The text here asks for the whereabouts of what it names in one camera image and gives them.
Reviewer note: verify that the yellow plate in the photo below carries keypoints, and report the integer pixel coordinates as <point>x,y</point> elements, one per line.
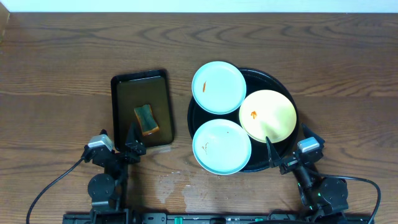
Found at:
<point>267,114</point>

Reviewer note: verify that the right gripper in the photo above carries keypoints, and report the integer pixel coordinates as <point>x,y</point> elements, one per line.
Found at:
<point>273,157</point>

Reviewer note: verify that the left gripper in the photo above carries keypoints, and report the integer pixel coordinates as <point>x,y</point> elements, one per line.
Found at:
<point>118,156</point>

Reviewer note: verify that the black rectangular water tray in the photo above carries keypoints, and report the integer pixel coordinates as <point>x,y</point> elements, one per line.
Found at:
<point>130,91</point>

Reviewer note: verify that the light blue plate top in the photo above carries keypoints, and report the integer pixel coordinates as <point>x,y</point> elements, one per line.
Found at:
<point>218,87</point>

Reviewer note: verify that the light blue plate bottom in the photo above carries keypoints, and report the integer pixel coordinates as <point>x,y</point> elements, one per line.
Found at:
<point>221,147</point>

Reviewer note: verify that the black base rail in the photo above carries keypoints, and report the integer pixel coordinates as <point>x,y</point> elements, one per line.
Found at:
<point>163,218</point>

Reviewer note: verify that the round black tray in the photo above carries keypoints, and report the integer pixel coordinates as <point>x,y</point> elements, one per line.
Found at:
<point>255,80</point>

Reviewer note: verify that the light blue plate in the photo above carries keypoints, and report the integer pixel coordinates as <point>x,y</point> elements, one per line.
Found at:
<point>218,87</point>
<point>221,147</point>

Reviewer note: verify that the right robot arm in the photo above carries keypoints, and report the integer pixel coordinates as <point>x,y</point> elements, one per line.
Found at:
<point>321,196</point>

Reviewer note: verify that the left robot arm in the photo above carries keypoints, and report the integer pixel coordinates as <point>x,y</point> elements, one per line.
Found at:
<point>108,190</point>

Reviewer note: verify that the green orange sponge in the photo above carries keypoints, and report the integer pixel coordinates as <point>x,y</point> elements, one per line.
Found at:
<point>146,120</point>

